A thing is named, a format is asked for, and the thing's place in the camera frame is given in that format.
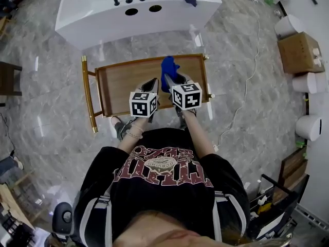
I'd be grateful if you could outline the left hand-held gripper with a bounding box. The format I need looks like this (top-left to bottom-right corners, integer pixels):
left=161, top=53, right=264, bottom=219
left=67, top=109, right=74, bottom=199
left=129, top=77, right=160, bottom=124

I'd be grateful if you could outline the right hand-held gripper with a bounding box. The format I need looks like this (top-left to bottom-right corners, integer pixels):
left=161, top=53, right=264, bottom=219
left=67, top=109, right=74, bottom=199
left=163, top=72, right=203, bottom=117

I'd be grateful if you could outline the blue cloth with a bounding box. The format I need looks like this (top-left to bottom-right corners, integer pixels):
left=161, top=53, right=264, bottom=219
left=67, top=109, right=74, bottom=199
left=160, top=56, right=180, bottom=94

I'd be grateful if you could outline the person's left forearm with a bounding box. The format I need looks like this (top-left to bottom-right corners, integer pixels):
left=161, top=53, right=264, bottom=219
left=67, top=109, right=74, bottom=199
left=117, top=116, right=150, bottom=154

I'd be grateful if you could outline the person's right forearm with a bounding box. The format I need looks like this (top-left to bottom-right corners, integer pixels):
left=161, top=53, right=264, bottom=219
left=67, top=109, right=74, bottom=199
left=182, top=109, right=216, bottom=161

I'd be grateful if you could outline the person's right leg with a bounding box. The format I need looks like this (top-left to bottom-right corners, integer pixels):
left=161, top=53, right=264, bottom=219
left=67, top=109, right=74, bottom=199
left=178, top=111, right=190, bottom=131

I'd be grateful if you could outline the white rectangular bathtub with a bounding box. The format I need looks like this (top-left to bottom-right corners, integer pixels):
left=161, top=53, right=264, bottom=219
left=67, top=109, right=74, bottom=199
left=54, top=0, right=223, bottom=51

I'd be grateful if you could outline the person's black printed t-shirt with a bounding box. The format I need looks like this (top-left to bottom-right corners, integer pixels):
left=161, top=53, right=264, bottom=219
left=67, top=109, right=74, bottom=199
left=71, top=127, right=251, bottom=247

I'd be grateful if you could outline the white round bin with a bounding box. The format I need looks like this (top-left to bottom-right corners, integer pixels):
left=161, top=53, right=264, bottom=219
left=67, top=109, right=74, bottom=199
left=273, top=14, right=306, bottom=39

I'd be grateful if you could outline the closed cardboard box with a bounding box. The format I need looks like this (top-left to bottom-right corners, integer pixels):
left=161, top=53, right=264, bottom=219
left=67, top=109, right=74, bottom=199
left=277, top=31, right=326, bottom=74

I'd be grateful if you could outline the dark wooden side table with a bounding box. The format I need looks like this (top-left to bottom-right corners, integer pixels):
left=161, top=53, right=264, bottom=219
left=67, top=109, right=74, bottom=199
left=0, top=61, right=23, bottom=107

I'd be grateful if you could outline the wooden slat stand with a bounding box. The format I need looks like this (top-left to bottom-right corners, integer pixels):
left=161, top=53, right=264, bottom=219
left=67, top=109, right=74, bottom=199
left=272, top=147, right=309, bottom=203

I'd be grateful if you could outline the person's chin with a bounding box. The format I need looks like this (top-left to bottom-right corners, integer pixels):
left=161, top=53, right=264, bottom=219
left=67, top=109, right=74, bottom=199
left=113, top=211, right=227, bottom=247

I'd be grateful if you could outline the grey round-dial backpack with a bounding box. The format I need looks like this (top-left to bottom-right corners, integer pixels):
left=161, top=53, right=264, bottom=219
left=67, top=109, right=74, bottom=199
left=51, top=202, right=74, bottom=236

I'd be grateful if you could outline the light wooden table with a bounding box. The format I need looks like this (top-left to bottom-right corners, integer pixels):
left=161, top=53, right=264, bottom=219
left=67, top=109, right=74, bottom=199
left=0, top=183, right=35, bottom=231

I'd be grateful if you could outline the bead bracelet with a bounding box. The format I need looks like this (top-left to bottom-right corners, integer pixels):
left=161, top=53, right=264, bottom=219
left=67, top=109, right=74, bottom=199
left=125, top=125, right=144, bottom=140

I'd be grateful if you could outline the white cable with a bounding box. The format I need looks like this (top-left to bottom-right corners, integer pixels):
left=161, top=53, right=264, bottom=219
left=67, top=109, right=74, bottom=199
left=213, top=0, right=262, bottom=151

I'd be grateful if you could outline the black metal frame vanity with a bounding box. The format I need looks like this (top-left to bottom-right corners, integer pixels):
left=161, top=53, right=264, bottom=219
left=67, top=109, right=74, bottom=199
left=246, top=173, right=310, bottom=241

